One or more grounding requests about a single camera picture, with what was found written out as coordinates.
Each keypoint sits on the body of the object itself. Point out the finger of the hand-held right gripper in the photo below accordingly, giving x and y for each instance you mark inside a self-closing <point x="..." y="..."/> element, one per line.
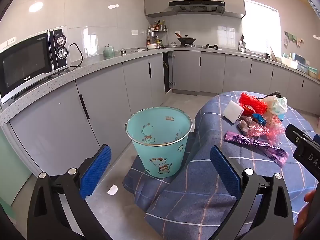
<point x="293" y="133"/>

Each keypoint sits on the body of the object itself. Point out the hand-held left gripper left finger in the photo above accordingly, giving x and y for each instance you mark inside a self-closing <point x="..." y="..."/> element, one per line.
<point x="96" y="170"/>

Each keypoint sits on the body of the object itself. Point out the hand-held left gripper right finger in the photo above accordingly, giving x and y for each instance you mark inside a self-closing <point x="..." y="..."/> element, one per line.
<point x="225" y="171"/>

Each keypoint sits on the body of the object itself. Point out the pink clear plastic wrap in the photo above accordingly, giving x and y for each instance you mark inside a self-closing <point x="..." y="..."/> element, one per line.
<point x="273" y="130"/>

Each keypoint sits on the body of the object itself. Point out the clear printed plastic bag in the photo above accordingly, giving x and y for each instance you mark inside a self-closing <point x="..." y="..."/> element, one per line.
<point x="276" y="103"/>

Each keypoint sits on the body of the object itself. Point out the shiny pink candy wrapper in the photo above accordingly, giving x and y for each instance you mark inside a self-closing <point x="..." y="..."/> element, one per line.
<point x="258" y="130"/>

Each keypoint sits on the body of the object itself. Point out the blue wrapper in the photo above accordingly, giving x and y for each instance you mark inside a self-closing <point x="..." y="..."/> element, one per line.
<point x="258" y="117"/>

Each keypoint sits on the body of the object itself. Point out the purple plastic wrapper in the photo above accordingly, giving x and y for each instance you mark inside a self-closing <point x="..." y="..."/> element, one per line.
<point x="252" y="142"/>

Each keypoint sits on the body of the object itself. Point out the brown wrapper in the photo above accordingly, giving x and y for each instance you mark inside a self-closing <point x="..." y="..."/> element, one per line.
<point x="243" y="127"/>

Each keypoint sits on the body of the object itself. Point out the red mesh net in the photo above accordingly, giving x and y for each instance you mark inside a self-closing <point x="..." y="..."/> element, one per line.
<point x="252" y="103"/>

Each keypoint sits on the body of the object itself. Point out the white sponge block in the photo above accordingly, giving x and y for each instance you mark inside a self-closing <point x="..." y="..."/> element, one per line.
<point x="232" y="111"/>

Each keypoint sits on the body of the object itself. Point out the teal cartoon print bucket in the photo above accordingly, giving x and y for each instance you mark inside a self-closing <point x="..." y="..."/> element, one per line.
<point x="160" y="155"/>

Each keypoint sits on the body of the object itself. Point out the person's right hand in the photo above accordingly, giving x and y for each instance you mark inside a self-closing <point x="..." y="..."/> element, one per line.
<point x="310" y="196"/>

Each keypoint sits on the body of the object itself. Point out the blue plaid tablecloth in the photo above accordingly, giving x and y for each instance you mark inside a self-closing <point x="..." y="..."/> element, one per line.
<point x="205" y="130"/>

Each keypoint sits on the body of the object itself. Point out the teal basin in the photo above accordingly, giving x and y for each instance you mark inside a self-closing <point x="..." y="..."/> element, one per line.
<point x="313" y="73"/>

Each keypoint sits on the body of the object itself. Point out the blue patterned container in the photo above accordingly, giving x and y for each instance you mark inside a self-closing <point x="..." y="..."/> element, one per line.
<point x="303" y="68"/>

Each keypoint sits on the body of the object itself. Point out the white plastic tub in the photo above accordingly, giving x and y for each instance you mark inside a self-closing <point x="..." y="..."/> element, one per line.
<point x="289" y="62"/>

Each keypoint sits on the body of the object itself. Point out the grey kitchen base cabinets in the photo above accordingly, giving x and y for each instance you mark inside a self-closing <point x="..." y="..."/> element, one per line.
<point x="107" y="92"/>

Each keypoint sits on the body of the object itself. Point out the pale green panel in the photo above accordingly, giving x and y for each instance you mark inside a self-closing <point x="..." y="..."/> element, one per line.
<point x="12" y="170"/>

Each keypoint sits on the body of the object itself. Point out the steel faucet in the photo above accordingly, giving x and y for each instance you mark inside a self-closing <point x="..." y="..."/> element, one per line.
<point x="267" y="50"/>

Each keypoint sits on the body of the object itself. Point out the knife holder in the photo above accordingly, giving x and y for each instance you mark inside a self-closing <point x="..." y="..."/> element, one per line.
<point x="241" y="46"/>

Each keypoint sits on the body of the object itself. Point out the bright window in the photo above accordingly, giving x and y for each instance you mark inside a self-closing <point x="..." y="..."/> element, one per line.
<point x="260" y="27"/>

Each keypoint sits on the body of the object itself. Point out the small steel jar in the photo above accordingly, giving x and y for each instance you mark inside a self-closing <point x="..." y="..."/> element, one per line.
<point x="123" y="52"/>

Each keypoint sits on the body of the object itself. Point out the gas stove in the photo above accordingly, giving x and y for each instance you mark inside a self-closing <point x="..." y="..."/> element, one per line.
<point x="210" y="46"/>

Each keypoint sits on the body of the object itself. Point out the silver microwave oven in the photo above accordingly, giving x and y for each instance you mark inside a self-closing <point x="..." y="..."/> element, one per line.
<point x="25" y="62"/>

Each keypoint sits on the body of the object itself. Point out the white bowl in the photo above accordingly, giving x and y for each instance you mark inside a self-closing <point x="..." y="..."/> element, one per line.
<point x="151" y="46"/>

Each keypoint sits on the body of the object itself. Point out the black wok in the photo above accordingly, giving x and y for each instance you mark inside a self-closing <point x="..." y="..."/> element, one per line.
<point x="186" y="40"/>

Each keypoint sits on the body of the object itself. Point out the small white cup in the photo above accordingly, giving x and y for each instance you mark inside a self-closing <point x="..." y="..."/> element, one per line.
<point x="172" y="45"/>

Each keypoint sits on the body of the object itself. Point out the metal spice rack with bottles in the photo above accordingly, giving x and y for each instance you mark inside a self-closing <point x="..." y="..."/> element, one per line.
<point x="157" y="31"/>

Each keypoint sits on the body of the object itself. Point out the black range hood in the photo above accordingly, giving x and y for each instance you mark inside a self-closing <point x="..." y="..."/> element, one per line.
<point x="197" y="5"/>

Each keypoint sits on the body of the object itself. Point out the wall hung decoration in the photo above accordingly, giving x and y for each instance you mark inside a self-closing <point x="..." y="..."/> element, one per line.
<point x="291" y="36"/>

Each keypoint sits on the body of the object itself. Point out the white wall socket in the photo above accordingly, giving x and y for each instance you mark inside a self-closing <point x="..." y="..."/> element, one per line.
<point x="135" y="32"/>
<point x="11" y="40"/>

